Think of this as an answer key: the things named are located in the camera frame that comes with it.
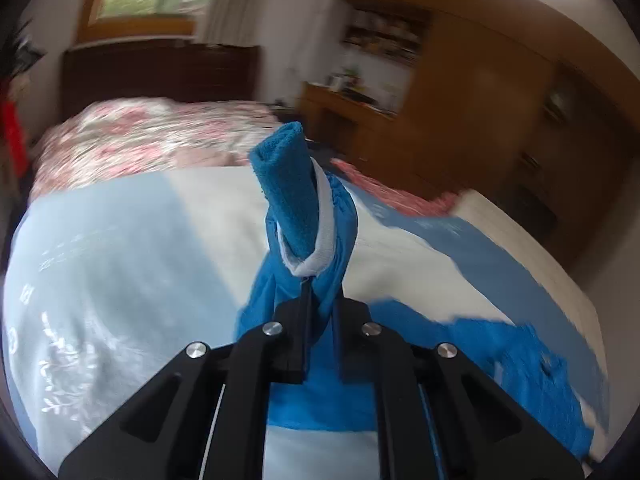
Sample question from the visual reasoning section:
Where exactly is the cluster of small bottles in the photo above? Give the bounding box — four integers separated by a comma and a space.
325, 66, 396, 106

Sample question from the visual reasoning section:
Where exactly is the white curtain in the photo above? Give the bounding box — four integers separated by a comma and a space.
194, 0, 261, 47

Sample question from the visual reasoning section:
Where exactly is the blue padded jacket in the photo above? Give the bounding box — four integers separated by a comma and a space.
235, 121, 596, 466

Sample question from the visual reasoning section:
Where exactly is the bed with blue-white cover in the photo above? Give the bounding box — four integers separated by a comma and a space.
2, 165, 611, 480

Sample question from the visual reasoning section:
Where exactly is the wooden wardrobe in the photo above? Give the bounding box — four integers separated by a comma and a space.
340, 0, 640, 271

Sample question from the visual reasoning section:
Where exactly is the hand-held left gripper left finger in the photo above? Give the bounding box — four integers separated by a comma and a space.
59, 280, 313, 480

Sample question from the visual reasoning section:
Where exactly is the dark coat rack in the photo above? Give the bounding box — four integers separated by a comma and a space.
0, 20, 48, 91

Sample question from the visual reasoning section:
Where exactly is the red cloth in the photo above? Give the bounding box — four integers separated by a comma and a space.
0, 100, 26, 181

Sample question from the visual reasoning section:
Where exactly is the wall shelf with books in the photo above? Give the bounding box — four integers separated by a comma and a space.
342, 5, 431, 56

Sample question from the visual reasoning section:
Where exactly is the dark wooden headboard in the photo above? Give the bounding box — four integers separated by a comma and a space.
60, 42, 263, 126

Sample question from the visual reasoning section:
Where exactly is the wooden desk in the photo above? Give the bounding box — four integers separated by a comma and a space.
300, 82, 401, 161

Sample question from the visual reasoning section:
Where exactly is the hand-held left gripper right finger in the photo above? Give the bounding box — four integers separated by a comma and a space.
332, 295, 583, 480

